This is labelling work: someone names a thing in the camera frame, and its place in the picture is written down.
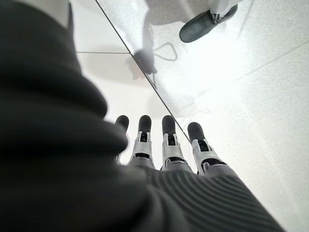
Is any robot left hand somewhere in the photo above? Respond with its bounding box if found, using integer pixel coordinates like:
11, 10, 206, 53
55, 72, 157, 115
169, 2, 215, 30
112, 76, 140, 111
0, 0, 285, 232

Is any grey robot left leg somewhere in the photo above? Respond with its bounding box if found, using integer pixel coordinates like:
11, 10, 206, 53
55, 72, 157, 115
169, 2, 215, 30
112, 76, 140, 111
209, 0, 244, 24

